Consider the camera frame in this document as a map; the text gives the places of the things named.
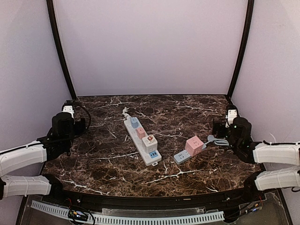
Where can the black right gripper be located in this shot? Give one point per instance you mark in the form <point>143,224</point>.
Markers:
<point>219,128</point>

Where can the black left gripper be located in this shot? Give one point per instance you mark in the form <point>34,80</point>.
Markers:
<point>79,124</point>

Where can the pink cube socket adapter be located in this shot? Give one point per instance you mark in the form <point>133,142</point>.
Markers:
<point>194,146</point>

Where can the light blue power strip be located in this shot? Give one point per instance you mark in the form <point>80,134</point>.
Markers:
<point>183,156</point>

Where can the small blue charger plug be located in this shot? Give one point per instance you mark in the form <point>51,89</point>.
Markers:
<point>134,122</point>

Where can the small pink charger plug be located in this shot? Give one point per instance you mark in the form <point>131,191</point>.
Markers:
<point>140,132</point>

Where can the white cube socket adapter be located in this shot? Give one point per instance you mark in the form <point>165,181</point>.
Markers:
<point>149,143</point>

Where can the white multicolour power strip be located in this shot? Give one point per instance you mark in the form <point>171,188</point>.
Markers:
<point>152,158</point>

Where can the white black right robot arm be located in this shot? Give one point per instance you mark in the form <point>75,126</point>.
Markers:
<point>238,135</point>

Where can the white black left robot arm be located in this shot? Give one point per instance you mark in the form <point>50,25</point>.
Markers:
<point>58,141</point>

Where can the small green circuit board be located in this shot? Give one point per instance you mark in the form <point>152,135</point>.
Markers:
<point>77,215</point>

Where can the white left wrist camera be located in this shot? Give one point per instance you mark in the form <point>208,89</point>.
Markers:
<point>68,109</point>

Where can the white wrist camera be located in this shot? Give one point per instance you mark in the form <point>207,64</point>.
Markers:
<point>68,109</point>
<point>231,115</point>

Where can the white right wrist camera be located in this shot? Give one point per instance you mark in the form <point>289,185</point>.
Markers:
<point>231,115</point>

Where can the black front table rail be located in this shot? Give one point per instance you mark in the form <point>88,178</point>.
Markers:
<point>220,200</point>

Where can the right black frame post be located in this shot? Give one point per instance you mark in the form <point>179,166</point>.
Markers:
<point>243,44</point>

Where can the black frame post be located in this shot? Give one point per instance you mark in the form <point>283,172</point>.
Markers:
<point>243,44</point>
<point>59,48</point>

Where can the left black frame post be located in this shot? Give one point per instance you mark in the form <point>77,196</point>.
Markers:
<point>59,48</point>

